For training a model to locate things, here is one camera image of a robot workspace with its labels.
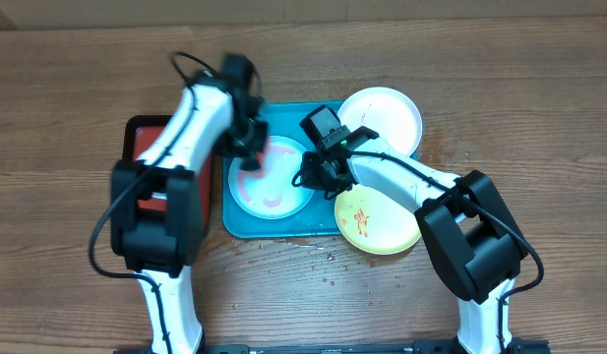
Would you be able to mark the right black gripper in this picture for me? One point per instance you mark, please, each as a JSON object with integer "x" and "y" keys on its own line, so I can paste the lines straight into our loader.
{"x": 315, "y": 181}

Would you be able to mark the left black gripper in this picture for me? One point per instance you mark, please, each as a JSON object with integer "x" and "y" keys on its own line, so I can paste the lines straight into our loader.
{"x": 256, "y": 143}

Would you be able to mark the light blue round plate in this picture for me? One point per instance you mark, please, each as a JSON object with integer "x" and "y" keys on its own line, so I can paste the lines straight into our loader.
{"x": 268, "y": 193}

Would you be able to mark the yellow-green round plate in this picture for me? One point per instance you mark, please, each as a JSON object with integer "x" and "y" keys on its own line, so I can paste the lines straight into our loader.
{"x": 374, "y": 223}

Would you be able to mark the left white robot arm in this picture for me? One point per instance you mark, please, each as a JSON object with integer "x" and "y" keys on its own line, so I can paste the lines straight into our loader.
{"x": 155, "y": 210}

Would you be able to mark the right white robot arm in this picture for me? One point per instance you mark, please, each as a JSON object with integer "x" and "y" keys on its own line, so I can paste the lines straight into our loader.
{"x": 473, "y": 242}

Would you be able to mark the teal plastic tray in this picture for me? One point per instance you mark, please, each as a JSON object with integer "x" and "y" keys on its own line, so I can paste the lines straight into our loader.
{"x": 314, "y": 219}

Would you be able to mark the black tray with red sponge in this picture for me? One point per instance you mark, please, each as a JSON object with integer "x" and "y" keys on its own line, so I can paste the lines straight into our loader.
{"x": 141, "y": 131}

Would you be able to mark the white round plate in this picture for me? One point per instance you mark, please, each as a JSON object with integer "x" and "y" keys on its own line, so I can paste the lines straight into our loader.
{"x": 387, "y": 111}

